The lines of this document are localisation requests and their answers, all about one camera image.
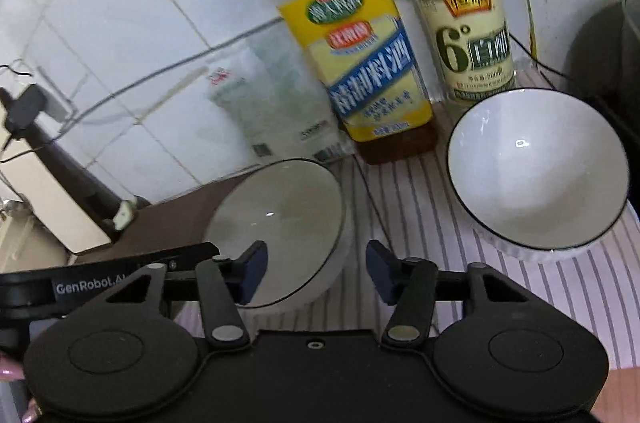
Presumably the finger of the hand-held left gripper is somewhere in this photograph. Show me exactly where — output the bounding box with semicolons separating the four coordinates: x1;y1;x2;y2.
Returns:
75;242;221;276

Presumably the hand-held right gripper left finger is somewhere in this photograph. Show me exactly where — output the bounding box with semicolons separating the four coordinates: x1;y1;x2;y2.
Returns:
105;240;269;351

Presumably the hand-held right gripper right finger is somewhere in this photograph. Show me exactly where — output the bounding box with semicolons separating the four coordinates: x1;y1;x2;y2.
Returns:
365;240;532;349

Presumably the white bowl with black rim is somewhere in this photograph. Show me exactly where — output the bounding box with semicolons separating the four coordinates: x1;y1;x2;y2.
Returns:
202;158;347;310
446;88;630;263

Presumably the person's left hand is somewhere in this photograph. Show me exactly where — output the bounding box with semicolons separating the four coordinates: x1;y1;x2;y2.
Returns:
0;350;42;423

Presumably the striped pink tablecloth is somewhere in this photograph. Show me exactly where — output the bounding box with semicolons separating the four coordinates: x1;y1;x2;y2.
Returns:
67;63;640;423

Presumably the white cutting board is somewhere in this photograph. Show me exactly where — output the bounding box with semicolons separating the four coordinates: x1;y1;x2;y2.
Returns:
0;88;151;256

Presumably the white salt bag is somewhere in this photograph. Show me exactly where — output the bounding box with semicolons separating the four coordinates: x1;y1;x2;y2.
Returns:
205;38;356;166

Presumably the yellow label cooking wine bottle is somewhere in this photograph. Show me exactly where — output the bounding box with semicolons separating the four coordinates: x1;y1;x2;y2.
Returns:
262;0;437;166

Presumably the black power adapter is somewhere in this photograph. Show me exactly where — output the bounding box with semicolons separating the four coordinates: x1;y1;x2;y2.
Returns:
4;84;46;134

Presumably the clear vinegar bottle yellow cap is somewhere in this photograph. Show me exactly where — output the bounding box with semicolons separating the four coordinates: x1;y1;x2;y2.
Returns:
395;0;517;106

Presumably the white knife handle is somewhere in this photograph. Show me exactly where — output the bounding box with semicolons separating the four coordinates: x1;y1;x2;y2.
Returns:
111;198;138;232

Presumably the white wall socket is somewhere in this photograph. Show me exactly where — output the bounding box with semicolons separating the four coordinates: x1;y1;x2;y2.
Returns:
30;88;76;124

